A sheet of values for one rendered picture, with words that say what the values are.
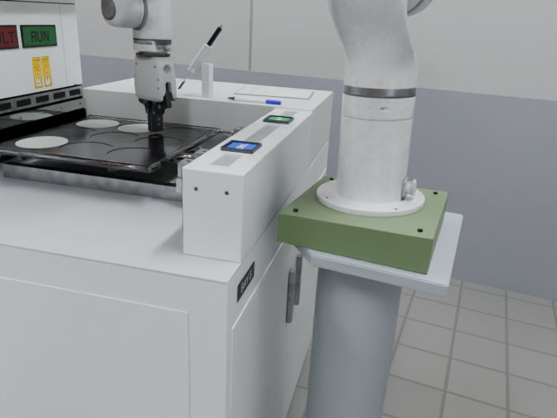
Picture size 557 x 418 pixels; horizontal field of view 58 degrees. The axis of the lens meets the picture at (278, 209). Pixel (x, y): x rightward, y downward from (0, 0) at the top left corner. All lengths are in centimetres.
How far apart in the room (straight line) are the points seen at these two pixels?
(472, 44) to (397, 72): 160
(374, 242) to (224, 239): 23
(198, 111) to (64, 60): 35
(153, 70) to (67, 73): 32
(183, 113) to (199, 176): 61
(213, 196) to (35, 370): 45
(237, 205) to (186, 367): 27
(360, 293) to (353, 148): 25
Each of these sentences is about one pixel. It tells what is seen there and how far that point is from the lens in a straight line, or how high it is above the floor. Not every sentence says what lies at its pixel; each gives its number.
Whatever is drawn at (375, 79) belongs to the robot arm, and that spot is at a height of 109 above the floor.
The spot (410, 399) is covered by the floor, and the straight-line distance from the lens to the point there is 185.
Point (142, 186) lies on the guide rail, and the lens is 103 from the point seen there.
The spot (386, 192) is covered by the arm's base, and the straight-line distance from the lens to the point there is 86.
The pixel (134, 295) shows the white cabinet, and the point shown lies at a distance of 79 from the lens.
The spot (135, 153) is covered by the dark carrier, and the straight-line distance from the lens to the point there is 106.
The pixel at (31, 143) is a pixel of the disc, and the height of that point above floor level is 90.
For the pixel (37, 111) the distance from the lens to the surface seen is 131.
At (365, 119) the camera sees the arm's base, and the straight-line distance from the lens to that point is 82.
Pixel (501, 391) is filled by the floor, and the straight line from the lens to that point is 200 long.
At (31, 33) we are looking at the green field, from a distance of 131.
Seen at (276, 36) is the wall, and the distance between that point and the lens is 261.
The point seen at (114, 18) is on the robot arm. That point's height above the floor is 115.
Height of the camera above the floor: 117
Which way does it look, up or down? 21 degrees down
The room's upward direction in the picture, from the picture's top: 3 degrees clockwise
